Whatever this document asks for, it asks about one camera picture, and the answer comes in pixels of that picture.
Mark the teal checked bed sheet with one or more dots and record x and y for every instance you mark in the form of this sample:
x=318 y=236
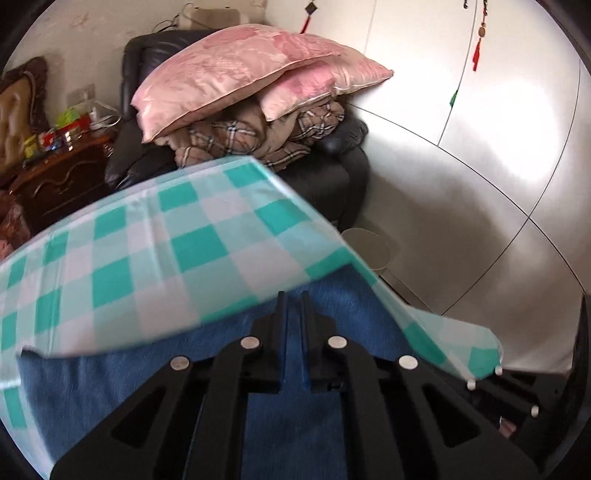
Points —
x=138 y=258

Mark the grey wall socket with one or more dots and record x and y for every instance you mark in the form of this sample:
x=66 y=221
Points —
x=82 y=93

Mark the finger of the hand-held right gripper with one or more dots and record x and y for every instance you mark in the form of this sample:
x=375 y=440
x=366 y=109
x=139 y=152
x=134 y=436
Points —
x=531 y=385
x=503 y=401

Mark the black leather armchair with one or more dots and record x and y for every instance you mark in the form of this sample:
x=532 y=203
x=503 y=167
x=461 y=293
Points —
x=323 y=184

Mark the green plastic bag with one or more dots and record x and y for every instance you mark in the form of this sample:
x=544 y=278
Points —
x=68 y=116

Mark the green tassel ornament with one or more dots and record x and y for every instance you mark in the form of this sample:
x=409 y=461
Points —
x=454 y=99

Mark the yellow-lid jar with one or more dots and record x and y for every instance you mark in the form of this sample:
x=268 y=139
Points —
x=31 y=146

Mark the dark red knot ornament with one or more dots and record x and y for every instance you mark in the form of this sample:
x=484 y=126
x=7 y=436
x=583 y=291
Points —
x=309 y=14

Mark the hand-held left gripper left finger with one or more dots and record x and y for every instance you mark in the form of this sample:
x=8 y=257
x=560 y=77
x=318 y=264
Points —
x=221 y=392

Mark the large pink satin pillow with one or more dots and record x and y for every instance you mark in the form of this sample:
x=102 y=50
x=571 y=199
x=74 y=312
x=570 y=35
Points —
x=207 y=78

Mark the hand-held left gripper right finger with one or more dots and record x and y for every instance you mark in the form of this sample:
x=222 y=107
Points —
x=360 y=392

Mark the white wardrobe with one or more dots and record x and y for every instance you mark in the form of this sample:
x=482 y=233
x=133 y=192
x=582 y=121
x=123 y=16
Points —
x=461 y=161

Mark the white round bin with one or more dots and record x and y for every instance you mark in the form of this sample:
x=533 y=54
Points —
x=369 y=249

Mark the small pink satin pillow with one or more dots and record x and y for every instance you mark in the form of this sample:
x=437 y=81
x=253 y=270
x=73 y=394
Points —
x=323 y=85

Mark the brown plaid blanket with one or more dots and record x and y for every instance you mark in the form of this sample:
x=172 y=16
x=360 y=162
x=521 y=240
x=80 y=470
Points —
x=231 y=138

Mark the red tassel ornament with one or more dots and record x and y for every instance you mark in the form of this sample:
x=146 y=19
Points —
x=480 y=44

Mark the red floral blanket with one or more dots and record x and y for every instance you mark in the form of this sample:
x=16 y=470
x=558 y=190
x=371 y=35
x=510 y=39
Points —
x=9 y=226

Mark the tufted beige headboard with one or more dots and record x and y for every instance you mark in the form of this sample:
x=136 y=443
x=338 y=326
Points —
x=18 y=120

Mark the dark wooden nightstand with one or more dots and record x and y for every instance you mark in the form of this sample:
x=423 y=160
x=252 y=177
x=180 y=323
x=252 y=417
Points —
x=64 y=184

